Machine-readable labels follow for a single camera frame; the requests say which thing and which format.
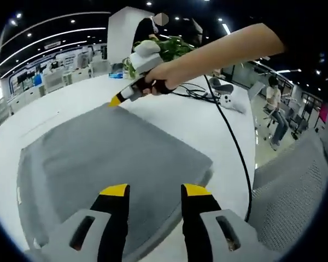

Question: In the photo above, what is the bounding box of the person's right hand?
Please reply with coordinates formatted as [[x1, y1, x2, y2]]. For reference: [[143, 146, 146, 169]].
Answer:
[[144, 61, 187, 97]]

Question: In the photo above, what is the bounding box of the black coiled cable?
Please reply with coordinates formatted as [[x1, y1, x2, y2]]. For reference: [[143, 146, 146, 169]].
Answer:
[[174, 83, 222, 103]]

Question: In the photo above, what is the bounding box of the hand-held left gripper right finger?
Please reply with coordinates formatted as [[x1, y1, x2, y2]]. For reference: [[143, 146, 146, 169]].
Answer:
[[180, 183, 266, 262]]

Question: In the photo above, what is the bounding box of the white table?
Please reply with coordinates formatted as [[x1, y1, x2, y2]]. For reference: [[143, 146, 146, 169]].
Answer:
[[0, 74, 256, 257]]

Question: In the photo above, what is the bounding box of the potted green plant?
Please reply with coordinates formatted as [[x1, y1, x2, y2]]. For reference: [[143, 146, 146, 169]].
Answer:
[[122, 35, 197, 80]]

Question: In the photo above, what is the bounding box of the grey mesh chair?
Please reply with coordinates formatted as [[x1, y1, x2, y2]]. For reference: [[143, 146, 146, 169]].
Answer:
[[253, 133, 328, 252]]

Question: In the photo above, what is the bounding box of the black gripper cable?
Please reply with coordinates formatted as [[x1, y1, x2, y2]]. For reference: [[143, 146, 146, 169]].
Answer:
[[203, 74, 254, 222]]

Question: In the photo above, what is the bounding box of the pink panel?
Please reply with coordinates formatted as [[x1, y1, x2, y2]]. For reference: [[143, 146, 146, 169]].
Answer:
[[318, 103, 328, 129]]

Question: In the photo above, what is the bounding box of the grey towel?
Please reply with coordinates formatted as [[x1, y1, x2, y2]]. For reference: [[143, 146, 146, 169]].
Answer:
[[16, 105, 214, 259]]

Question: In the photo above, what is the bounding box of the white game controller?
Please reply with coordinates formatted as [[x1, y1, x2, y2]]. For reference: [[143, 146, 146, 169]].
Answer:
[[221, 92, 248, 114], [209, 77, 235, 95]]

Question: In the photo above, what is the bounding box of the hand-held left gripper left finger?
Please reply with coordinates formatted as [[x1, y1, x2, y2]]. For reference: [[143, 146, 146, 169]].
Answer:
[[42, 183, 131, 262]]

